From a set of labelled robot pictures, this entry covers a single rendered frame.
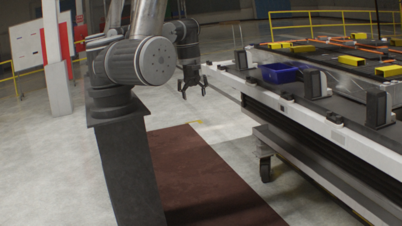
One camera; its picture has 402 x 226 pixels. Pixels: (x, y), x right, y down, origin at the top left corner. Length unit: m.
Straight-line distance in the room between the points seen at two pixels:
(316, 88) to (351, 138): 0.41
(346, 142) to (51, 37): 5.22
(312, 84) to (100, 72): 0.93
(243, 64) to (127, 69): 1.16
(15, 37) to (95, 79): 7.56
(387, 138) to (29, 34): 8.58
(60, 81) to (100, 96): 4.30
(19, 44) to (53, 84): 3.39
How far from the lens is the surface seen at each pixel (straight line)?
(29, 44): 9.06
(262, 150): 2.72
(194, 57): 1.74
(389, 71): 1.55
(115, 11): 3.09
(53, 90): 5.95
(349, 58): 1.80
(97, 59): 1.60
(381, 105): 1.26
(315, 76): 1.62
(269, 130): 2.79
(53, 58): 5.95
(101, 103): 1.66
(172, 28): 1.63
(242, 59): 2.42
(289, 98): 1.74
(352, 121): 1.37
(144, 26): 1.46
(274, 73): 1.97
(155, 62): 1.39
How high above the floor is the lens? 1.32
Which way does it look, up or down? 16 degrees down
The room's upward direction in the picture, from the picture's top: 7 degrees counter-clockwise
